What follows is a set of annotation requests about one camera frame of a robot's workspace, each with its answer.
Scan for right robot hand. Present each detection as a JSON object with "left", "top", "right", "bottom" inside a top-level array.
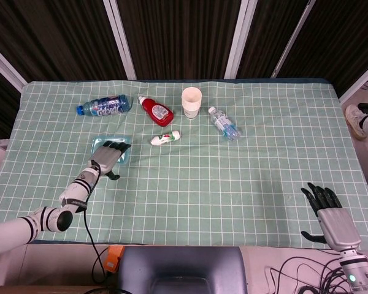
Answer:
[{"left": 300, "top": 182, "right": 362, "bottom": 253}]

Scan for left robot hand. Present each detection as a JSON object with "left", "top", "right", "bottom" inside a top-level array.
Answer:
[{"left": 89, "top": 140, "right": 133, "bottom": 181}]

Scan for translucent blue plastic lid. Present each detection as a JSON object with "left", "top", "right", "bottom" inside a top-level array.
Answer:
[{"left": 91, "top": 135, "right": 132, "bottom": 167}]

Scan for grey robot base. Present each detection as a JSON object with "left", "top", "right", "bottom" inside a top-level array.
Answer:
[{"left": 115, "top": 246, "right": 250, "bottom": 294}]

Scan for orange plastic foot pedal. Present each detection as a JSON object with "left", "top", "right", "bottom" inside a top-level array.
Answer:
[{"left": 104, "top": 245, "right": 125, "bottom": 274}]

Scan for blue label sports drink bottle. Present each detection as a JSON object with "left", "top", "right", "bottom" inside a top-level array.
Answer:
[{"left": 76, "top": 94, "right": 134, "bottom": 118}]

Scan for small white green bottle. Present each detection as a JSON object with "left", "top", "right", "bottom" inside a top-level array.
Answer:
[{"left": 150, "top": 129, "right": 183, "bottom": 147}]

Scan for red ketchup squeeze bottle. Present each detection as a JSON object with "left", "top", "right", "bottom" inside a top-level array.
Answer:
[{"left": 137, "top": 95, "right": 175, "bottom": 127}]

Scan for stack of white paper cups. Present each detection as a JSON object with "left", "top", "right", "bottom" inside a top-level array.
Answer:
[{"left": 180, "top": 86, "right": 202, "bottom": 121}]

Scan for white sneaker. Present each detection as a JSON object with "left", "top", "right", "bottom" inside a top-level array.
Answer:
[{"left": 344, "top": 104, "right": 368, "bottom": 141}]

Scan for green checkered tablecloth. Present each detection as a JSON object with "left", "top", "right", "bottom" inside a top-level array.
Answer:
[{"left": 0, "top": 80, "right": 368, "bottom": 247}]

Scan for clear plastic water bottle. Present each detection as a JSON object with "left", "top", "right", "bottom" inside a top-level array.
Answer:
[{"left": 207, "top": 106, "right": 243, "bottom": 143}]

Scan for tangled black floor cables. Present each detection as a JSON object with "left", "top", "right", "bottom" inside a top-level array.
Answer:
[{"left": 263, "top": 249, "right": 368, "bottom": 294}]

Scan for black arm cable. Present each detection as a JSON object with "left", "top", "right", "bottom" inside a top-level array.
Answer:
[{"left": 81, "top": 160, "right": 112, "bottom": 287}]

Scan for white partition frame post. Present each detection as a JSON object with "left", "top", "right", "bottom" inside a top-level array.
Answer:
[
  {"left": 103, "top": 0, "right": 137, "bottom": 81},
  {"left": 338, "top": 57, "right": 368, "bottom": 104},
  {"left": 0, "top": 39, "right": 29, "bottom": 93},
  {"left": 270, "top": 0, "right": 317, "bottom": 78},
  {"left": 224, "top": 0, "right": 254, "bottom": 79}
]

